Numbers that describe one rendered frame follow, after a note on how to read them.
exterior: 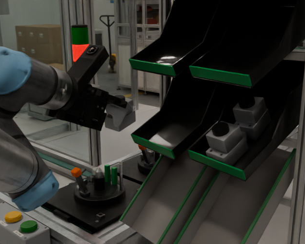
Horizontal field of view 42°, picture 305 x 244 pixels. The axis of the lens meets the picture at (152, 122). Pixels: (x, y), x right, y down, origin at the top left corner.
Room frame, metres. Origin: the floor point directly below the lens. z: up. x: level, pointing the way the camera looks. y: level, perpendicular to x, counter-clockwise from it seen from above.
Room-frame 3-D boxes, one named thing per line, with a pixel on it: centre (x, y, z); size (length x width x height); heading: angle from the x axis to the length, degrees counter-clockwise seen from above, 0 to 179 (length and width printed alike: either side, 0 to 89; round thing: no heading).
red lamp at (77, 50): (1.21, 0.21, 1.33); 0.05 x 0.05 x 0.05
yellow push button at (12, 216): (0.89, 0.35, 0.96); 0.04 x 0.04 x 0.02
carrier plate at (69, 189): (0.99, 0.15, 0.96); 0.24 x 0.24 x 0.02; 49
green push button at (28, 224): (0.84, 0.30, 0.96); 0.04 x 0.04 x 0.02
